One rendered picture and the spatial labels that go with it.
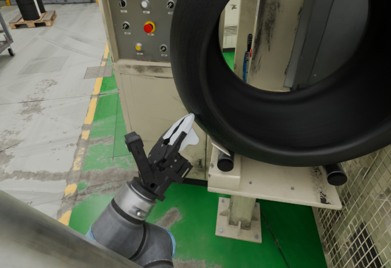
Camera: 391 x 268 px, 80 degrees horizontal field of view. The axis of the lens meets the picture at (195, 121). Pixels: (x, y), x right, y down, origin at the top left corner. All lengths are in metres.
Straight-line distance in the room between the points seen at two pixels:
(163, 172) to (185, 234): 1.04
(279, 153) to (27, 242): 0.49
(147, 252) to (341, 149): 0.50
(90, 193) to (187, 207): 0.69
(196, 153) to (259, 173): 0.77
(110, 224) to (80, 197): 1.31
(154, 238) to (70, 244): 0.30
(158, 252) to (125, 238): 0.09
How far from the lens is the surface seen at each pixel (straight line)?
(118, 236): 0.57
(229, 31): 4.06
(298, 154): 0.60
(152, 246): 0.63
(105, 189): 1.85
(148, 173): 0.53
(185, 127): 0.53
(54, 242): 0.35
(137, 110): 1.41
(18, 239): 0.33
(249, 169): 0.78
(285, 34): 0.86
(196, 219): 1.60
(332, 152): 0.61
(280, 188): 0.75
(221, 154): 0.64
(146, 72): 1.27
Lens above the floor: 1.36
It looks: 36 degrees down
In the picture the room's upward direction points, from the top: straight up
